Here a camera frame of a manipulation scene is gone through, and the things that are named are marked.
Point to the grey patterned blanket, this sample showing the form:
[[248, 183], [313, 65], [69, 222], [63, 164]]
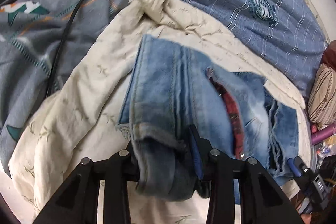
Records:
[[31, 56]]

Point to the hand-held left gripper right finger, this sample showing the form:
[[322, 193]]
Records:
[[195, 158]]

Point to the purple bottle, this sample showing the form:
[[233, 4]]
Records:
[[324, 134]]

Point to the blue denim pants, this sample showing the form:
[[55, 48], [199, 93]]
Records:
[[162, 87]]

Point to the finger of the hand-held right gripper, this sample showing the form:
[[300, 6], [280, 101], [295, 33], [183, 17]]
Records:
[[290, 165], [300, 163]]

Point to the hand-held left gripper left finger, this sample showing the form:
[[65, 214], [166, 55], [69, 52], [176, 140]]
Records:
[[123, 161]]

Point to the maroon cloth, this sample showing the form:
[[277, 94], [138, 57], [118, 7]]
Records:
[[331, 54]]

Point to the striped beige pillow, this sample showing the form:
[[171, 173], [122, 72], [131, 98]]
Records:
[[324, 92]]

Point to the cream leaf-print bedsheet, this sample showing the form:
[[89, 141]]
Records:
[[78, 98]]

